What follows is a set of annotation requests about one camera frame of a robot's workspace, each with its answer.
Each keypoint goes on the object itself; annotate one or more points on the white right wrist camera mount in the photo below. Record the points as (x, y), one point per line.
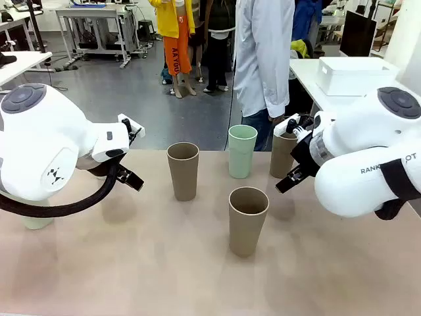
(283, 126)

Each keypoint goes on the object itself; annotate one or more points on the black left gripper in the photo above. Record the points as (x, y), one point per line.
(100, 169)

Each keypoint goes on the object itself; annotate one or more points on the person yellow jacket orange trousers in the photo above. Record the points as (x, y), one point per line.
(176, 49)

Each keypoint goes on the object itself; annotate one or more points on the person in white shirt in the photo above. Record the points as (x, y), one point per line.
(260, 59)

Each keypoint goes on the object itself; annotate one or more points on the black object on white table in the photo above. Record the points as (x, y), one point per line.
(6, 60)

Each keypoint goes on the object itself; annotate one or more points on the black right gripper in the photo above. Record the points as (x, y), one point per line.
(304, 158)

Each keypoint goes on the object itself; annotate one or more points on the black monitor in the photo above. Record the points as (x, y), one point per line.
(358, 33)

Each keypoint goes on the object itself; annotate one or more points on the tall pale green cup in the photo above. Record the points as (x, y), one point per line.
(37, 222)
(242, 158)

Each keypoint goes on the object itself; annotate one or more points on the grey metal frame desk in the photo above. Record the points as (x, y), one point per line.
(85, 13)

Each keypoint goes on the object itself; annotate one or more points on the person's left forearm white sleeve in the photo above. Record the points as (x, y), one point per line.
(279, 92)

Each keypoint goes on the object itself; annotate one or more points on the person in black clothes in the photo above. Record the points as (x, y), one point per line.
(217, 49)

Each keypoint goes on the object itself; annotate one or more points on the yellow-green jacket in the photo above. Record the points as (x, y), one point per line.
(299, 47)

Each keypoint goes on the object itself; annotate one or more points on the white plastic basket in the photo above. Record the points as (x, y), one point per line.
(356, 79)

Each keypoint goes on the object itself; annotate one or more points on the person in blue jacket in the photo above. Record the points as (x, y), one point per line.
(304, 19)

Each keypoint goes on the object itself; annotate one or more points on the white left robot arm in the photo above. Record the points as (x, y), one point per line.
(39, 138)

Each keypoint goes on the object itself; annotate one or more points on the small white table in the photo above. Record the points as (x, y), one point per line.
(23, 64)

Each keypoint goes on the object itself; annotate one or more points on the person's left hand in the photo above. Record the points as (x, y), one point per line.
(276, 117)

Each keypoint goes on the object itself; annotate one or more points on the black slanted pole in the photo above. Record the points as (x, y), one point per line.
(35, 26)

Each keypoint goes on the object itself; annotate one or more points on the tall brown cup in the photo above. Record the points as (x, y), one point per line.
(249, 230)
(183, 177)
(279, 158)

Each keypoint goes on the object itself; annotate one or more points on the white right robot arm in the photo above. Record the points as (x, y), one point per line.
(361, 141)

